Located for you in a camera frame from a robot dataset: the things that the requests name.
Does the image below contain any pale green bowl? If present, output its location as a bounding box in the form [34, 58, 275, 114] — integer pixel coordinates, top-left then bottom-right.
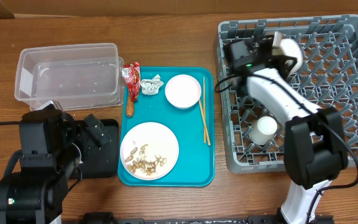
[280, 39, 303, 75]

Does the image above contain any wooden chopstick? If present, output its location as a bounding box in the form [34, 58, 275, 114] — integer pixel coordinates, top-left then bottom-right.
[198, 99, 211, 146]
[202, 77, 207, 143]

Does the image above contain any red snack wrapper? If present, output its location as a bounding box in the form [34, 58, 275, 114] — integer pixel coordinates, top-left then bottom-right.
[122, 62, 141, 102]

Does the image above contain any white paper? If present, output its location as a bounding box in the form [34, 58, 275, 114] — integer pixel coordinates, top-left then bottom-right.
[140, 74, 164, 95]

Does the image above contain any white paper cup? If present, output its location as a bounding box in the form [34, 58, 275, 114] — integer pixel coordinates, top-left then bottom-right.
[249, 116, 278, 145]

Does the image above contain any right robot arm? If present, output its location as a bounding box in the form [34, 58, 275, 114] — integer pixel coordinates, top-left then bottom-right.
[223, 35, 348, 223]

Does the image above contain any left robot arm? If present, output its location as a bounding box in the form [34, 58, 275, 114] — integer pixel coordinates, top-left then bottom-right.
[0, 108, 118, 223]

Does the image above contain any black tray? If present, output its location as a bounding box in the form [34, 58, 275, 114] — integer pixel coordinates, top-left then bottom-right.
[74, 119, 119, 179]

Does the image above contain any orange carrot piece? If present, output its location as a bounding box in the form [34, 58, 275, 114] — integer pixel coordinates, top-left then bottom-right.
[126, 97, 135, 118]

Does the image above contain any clear plastic bin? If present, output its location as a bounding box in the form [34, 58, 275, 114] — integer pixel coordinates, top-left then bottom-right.
[14, 43, 125, 111]

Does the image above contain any white plate with scraps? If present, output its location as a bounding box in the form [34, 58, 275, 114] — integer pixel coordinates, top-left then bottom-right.
[120, 122, 180, 180]

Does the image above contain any grey dish rack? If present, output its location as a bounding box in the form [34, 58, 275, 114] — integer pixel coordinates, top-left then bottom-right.
[215, 15, 358, 174]

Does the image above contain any teal serving tray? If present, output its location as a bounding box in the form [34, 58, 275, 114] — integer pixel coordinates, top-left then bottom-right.
[117, 66, 215, 187]

